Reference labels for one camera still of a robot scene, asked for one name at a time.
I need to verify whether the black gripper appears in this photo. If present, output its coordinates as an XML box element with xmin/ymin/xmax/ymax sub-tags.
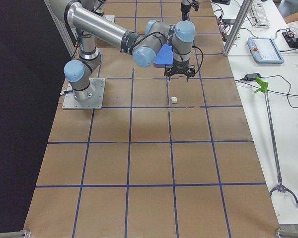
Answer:
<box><xmin>181</xmin><ymin>1</ymin><xmax>199</xmax><ymax>21</ymax></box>
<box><xmin>164</xmin><ymin>65</ymin><xmax>195</xmax><ymax>82</ymax></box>

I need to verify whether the white building block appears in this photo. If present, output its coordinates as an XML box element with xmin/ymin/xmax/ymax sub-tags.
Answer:
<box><xmin>171</xmin><ymin>97</ymin><xmax>177</xmax><ymax>104</ymax></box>

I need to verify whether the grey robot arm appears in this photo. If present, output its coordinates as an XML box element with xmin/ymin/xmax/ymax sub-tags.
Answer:
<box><xmin>49</xmin><ymin>0</ymin><xmax>195</xmax><ymax>102</ymax></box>
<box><xmin>164</xmin><ymin>0</ymin><xmax>199</xmax><ymax>80</ymax></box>

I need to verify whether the blue plastic tray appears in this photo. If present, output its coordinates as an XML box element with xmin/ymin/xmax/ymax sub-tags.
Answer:
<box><xmin>153</xmin><ymin>44</ymin><xmax>173</xmax><ymax>68</ymax></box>

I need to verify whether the black power adapter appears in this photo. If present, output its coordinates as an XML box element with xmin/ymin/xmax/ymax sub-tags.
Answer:
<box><xmin>243</xmin><ymin>73</ymin><xmax>261</xmax><ymax>81</ymax></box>

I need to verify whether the white keyboard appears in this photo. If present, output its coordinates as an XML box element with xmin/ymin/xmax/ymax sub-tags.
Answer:
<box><xmin>250</xmin><ymin>0</ymin><xmax>270</xmax><ymax>28</ymax></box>

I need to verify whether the teach pendant tablet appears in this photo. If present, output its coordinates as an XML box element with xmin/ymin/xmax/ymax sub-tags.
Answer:
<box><xmin>247</xmin><ymin>37</ymin><xmax>284</xmax><ymax>64</ymax></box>

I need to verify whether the aluminium frame post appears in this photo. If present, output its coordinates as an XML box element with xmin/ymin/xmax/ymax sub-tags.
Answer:
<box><xmin>223</xmin><ymin>0</ymin><xmax>253</xmax><ymax>56</ymax></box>

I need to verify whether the green handled reach grabber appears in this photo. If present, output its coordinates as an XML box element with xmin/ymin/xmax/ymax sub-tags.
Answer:
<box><xmin>254</xmin><ymin>77</ymin><xmax>298</xmax><ymax>208</ymax></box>

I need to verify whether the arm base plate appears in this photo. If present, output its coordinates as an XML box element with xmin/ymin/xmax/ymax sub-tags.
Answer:
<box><xmin>62</xmin><ymin>77</ymin><xmax>106</xmax><ymax>110</ymax></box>

